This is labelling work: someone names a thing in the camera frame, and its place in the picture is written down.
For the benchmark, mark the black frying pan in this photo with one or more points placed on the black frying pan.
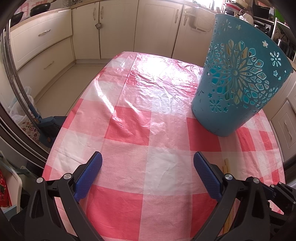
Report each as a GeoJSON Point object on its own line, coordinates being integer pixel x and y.
{"type": "Point", "coordinates": [41, 8]}

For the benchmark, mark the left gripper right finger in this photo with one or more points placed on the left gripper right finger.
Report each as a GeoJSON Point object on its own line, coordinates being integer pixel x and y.
{"type": "Point", "coordinates": [210, 175]}

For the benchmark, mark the red white checkered tablecloth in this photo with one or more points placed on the red white checkered tablecloth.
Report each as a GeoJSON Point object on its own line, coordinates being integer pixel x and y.
{"type": "Point", "coordinates": [137, 113]}

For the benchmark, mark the blue perforated plastic basket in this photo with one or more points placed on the blue perforated plastic basket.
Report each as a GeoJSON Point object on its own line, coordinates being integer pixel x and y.
{"type": "Point", "coordinates": [243, 70]}

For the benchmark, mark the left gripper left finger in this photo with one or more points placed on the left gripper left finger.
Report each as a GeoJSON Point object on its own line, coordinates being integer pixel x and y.
{"type": "Point", "coordinates": [85, 175]}

